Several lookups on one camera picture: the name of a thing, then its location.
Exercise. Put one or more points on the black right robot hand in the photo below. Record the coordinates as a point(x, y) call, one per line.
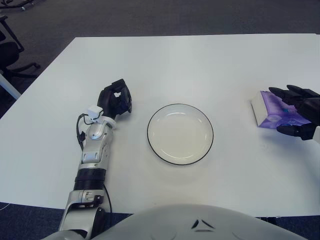
point(310, 107)

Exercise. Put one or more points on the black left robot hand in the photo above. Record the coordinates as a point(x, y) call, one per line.
point(107, 100)

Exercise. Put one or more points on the purple tissue paper pack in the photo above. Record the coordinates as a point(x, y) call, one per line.
point(275, 112)

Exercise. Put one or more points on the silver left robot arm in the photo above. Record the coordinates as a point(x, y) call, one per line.
point(95, 150)

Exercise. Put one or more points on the white plate with black rim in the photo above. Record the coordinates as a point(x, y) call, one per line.
point(180, 135)

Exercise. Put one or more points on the white left wrist sensor box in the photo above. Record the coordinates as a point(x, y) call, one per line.
point(95, 112)

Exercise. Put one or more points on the white desk leg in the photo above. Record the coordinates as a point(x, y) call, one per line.
point(10, 88)

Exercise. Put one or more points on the black office chair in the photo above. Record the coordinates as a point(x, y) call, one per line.
point(7, 52)

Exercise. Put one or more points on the black chair base with castors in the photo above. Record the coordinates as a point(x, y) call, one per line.
point(15, 5)

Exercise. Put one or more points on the grey robot torso shell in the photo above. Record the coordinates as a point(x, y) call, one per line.
point(175, 225)

